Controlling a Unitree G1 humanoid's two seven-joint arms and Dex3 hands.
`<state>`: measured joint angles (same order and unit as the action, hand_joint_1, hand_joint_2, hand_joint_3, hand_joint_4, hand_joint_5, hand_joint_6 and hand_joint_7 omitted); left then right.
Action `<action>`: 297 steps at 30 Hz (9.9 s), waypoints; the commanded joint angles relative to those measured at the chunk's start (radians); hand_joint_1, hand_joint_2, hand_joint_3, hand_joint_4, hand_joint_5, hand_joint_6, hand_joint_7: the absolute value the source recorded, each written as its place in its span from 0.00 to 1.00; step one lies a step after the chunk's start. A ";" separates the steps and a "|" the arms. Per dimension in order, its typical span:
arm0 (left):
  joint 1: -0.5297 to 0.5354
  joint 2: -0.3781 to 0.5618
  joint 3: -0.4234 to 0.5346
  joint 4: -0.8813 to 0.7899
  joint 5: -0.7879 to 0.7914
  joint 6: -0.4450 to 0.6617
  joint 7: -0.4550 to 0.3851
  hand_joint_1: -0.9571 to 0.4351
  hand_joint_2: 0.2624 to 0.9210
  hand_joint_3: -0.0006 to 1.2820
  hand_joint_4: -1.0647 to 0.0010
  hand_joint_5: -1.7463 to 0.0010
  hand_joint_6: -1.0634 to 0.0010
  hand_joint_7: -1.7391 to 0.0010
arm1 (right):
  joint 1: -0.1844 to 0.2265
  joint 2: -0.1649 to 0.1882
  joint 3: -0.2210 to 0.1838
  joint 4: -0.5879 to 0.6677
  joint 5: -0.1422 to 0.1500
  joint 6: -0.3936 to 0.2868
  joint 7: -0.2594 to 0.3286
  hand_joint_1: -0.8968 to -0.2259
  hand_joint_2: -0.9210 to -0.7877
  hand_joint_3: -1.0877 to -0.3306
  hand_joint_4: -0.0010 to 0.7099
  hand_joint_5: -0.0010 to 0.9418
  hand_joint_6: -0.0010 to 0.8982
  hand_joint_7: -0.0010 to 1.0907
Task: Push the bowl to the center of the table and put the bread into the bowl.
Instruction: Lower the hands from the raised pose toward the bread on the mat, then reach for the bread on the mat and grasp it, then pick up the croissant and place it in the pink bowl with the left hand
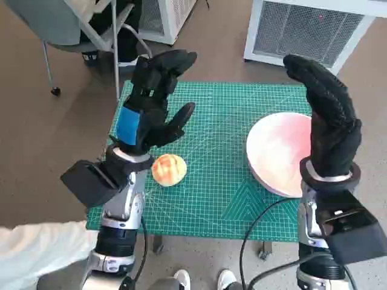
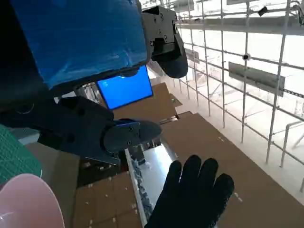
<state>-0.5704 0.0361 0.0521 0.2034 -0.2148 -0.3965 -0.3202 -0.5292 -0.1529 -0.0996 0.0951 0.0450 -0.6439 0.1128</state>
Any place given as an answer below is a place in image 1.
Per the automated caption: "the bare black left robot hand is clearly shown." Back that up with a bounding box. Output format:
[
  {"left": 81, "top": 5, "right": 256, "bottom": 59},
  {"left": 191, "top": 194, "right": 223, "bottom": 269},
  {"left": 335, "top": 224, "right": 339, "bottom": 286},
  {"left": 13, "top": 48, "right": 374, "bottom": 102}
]
[{"left": 109, "top": 50, "right": 199, "bottom": 156}]

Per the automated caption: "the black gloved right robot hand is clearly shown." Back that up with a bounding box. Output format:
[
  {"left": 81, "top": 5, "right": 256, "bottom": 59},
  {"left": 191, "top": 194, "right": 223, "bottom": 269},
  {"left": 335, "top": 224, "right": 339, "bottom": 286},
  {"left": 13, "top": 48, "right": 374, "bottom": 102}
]
[{"left": 282, "top": 54, "right": 363, "bottom": 178}]

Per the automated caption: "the round toy bread bun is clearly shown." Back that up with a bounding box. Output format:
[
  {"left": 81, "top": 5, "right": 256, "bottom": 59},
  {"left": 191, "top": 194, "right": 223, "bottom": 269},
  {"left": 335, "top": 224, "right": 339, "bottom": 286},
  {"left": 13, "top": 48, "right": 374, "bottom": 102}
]
[{"left": 151, "top": 153, "right": 187, "bottom": 187}]

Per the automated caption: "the pink bowl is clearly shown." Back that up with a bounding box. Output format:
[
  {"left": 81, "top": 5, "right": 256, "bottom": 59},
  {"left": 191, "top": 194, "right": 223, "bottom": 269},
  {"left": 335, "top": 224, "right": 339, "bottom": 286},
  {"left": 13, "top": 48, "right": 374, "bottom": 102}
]
[{"left": 245, "top": 111, "right": 314, "bottom": 199}]

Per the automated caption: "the green cutting mat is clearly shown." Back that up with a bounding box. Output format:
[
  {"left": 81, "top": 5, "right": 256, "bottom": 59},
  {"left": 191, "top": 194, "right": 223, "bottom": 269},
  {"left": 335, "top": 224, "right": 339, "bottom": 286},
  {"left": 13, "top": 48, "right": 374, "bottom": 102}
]
[{"left": 86, "top": 80, "right": 314, "bottom": 242}]

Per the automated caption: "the seated person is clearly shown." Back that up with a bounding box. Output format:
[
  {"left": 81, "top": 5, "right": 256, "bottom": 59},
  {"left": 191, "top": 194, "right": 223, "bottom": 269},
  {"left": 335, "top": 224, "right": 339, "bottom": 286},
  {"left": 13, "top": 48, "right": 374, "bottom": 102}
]
[{"left": 80, "top": 0, "right": 151, "bottom": 73}]

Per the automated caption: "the large white mesh cabinet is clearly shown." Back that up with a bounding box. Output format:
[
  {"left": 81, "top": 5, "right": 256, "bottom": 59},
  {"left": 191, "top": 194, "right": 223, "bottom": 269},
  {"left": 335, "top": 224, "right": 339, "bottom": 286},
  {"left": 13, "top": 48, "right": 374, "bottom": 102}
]
[{"left": 243, "top": 0, "right": 377, "bottom": 76}]

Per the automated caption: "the small white mesh cabinet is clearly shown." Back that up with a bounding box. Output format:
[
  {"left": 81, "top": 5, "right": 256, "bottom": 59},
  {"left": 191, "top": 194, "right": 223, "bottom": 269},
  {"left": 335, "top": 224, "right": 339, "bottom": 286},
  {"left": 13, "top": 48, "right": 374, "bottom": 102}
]
[{"left": 137, "top": 0, "right": 199, "bottom": 45}]

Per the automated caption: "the table leg with caster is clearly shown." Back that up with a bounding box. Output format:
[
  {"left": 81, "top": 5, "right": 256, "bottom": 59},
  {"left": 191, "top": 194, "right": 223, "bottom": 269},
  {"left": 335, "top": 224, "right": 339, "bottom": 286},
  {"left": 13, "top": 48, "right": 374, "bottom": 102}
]
[
  {"left": 152, "top": 235, "right": 166, "bottom": 254},
  {"left": 256, "top": 241, "right": 273, "bottom": 261}
]

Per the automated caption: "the grey office chair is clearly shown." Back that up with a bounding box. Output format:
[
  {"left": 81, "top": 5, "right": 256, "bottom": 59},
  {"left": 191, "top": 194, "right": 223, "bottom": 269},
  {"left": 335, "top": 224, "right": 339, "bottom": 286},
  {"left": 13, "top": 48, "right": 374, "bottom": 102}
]
[{"left": 5, "top": 0, "right": 152, "bottom": 100}]

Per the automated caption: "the white shoe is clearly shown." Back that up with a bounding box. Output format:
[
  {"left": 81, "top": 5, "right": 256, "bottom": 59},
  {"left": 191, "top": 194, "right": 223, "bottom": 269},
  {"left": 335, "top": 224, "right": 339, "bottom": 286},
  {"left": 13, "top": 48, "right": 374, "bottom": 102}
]
[
  {"left": 174, "top": 269, "right": 191, "bottom": 290},
  {"left": 218, "top": 269, "right": 237, "bottom": 290}
]

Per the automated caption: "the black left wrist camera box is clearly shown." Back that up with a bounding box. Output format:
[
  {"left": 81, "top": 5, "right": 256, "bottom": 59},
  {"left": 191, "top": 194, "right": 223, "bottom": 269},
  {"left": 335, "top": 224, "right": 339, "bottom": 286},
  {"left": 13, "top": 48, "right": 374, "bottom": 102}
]
[{"left": 60, "top": 159, "right": 128, "bottom": 208}]

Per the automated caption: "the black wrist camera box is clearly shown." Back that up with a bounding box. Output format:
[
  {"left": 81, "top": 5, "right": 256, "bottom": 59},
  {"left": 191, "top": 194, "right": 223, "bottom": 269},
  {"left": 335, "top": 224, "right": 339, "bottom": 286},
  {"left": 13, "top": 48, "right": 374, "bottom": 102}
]
[
  {"left": 60, "top": 159, "right": 128, "bottom": 208},
  {"left": 317, "top": 188, "right": 387, "bottom": 263}
]

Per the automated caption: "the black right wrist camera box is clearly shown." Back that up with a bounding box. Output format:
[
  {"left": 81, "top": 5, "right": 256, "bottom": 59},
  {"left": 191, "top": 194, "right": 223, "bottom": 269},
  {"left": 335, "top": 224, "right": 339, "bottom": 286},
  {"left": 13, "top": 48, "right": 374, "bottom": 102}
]
[{"left": 317, "top": 188, "right": 387, "bottom": 263}]

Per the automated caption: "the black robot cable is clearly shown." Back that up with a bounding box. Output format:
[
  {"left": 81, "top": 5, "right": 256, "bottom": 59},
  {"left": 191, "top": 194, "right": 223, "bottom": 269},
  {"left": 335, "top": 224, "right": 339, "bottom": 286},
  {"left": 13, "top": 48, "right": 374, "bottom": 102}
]
[
  {"left": 239, "top": 198, "right": 303, "bottom": 290},
  {"left": 246, "top": 252, "right": 357, "bottom": 290},
  {"left": 132, "top": 222, "right": 149, "bottom": 282}
]

